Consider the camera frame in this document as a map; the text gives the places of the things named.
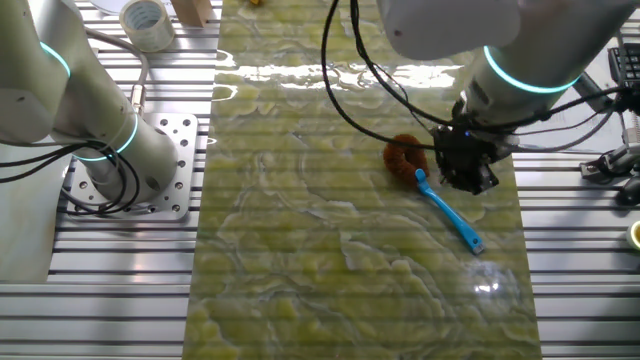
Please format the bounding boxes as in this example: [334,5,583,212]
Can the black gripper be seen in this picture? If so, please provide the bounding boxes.
[432,123,501,195]

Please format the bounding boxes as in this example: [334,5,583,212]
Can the blue handled brown bristle brush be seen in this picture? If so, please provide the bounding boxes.
[382,132,486,256]

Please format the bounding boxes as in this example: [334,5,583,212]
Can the grey metal clamp device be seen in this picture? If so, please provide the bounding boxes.
[579,144,640,182]

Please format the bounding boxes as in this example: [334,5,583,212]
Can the black rounded device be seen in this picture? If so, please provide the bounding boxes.
[615,174,640,207]

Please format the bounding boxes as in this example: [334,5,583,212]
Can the white ribbed block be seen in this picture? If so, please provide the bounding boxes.
[622,112,640,146]

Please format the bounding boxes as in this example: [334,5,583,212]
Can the green marble pattern mat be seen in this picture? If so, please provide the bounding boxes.
[182,0,544,360]

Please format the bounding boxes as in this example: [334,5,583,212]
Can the black keyboard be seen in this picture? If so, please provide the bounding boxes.
[607,43,640,94]

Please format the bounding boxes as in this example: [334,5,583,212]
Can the small cardboard box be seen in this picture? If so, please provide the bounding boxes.
[170,0,217,29]

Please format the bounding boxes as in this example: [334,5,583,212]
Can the clear adhesive tape roll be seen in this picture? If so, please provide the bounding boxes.
[118,0,176,54]

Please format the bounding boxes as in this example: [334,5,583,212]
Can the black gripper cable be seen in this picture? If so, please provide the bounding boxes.
[319,0,640,156]

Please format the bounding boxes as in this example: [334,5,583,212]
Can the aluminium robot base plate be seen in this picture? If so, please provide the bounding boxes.
[64,112,200,223]

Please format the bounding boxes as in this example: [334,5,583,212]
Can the grey cable with metal connector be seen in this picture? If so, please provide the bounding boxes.
[82,27,151,114]

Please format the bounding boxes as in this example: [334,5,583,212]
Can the black base cable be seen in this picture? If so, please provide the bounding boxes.
[0,139,143,217]

